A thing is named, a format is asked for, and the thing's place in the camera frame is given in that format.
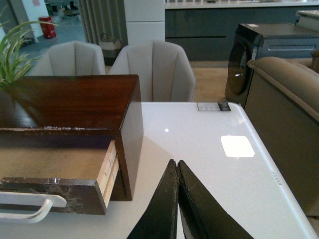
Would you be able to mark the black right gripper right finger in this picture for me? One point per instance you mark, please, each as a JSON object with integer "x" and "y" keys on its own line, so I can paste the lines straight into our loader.
{"x": 202, "y": 216}

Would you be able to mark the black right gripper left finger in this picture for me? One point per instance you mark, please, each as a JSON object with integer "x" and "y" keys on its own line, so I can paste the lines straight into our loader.
{"x": 159, "y": 221}

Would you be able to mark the brown wooden drawer cabinet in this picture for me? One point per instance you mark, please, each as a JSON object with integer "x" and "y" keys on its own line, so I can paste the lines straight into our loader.
{"x": 85, "y": 105}

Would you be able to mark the black white label sticker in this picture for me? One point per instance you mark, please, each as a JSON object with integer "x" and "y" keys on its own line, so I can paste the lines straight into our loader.
{"x": 213, "y": 106}

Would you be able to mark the beige sofa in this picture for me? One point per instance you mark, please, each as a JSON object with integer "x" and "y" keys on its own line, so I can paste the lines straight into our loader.
{"x": 283, "y": 107}

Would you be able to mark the beige chair right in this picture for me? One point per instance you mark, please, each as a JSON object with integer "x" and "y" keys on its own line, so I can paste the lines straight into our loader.
{"x": 164, "y": 71}

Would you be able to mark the beige chair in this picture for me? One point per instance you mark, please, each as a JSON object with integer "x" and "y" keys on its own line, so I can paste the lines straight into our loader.
{"x": 73, "y": 58}
{"x": 164, "y": 71}

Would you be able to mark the woven basket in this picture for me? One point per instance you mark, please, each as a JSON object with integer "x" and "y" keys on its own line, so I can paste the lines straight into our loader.
{"x": 111, "y": 46}

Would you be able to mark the black washing machine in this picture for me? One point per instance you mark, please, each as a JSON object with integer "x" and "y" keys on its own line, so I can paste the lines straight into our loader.
{"x": 257, "y": 46}

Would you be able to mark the dark grey counter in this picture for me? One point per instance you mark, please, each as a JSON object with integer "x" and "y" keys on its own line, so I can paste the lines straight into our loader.
{"x": 205, "y": 29}

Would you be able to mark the beige chair left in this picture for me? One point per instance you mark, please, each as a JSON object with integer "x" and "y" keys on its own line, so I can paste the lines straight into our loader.
{"x": 73, "y": 58}

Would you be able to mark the spider plant in white pot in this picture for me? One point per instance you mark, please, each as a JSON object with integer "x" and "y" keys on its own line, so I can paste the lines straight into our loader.
{"x": 12, "y": 64}

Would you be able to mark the red bin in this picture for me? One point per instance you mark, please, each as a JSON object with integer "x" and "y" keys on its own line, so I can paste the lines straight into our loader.
{"x": 47, "y": 27}

